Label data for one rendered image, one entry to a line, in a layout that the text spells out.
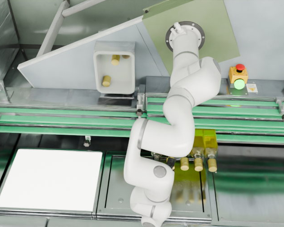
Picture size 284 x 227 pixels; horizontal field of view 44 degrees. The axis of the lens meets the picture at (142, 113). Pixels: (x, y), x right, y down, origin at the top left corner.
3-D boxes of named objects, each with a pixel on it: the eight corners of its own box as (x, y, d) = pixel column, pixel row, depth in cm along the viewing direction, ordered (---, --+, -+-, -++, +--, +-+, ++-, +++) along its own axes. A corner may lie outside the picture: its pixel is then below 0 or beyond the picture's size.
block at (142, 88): (137, 99, 165) (137, 109, 160) (137, 83, 159) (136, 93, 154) (145, 99, 165) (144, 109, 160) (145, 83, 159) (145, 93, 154)
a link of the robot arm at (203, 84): (157, 100, 104) (205, 76, 97) (171, 70, 124) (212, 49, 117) (174, 125, 107) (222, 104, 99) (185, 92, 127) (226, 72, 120)
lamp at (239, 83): (232, 86, 156) (233, 90, 154) (234, 78, 153) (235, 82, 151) (243, 86, 156) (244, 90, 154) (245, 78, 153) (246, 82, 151)
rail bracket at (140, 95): (137, 112, 162) (135, 132, 153) (137, 83, 150) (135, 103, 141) (144, 112, 161) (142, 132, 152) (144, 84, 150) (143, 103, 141)
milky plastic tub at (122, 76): (99, 81, 167) (97, 93, 160) (95, 40, 151) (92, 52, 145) (135, 82, 166) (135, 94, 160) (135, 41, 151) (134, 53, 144)
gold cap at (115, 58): (112, 53, 154) (110, 59, 150) (120, 53, 153) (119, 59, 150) (112, 60, 156) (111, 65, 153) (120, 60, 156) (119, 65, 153)
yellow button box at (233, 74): (227, 78, 162) (229, 88, 157) (230, 64, 157) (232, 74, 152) (242, 78, 162) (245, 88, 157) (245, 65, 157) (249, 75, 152)
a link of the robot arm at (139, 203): (174, 180, 109) (169, 204, 127) (135, 167, 111) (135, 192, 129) (166, 206, 105) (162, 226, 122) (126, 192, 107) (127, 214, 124)
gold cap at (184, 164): (179, 162, 148) (180, 170, 145) (180, 156, 146) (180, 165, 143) (188, 162, 148) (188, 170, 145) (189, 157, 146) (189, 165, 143)
